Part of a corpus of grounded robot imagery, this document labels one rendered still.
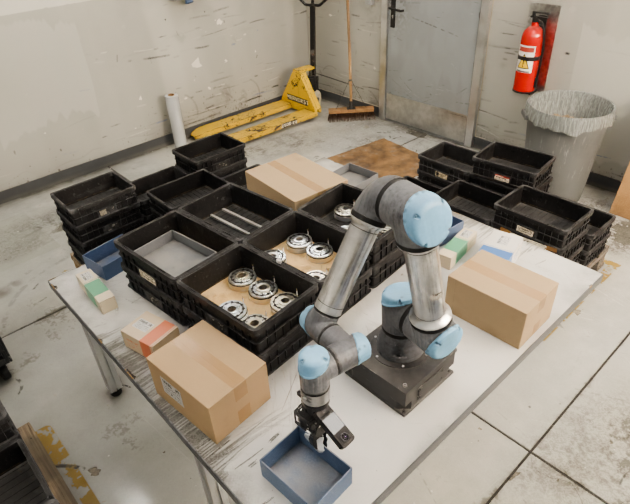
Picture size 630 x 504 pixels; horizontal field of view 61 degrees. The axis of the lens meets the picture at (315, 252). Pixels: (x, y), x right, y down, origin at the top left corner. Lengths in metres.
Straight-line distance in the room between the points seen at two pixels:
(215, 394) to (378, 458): 0.49
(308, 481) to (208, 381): 0.39
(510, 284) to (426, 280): 0.65
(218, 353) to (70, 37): 3.57
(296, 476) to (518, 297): 0.92
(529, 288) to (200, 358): 1.11
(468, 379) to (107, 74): 3.99
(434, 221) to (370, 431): 0.71
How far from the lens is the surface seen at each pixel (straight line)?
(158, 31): 5.15
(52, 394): 3.03
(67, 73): 4.87
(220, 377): 1.62
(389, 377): 1.66
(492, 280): 1.97
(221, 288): 1.98
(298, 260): 2.06
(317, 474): 1.58
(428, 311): 1.44
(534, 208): 3.19
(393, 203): 1.25
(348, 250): 1.35
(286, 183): 2.46
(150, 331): 1.96
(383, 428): 1.67
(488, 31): 4.75
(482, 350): 1.93
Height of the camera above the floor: 2.04
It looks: 35 degrees down
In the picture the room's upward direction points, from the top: 3 degrees counter-clockwise
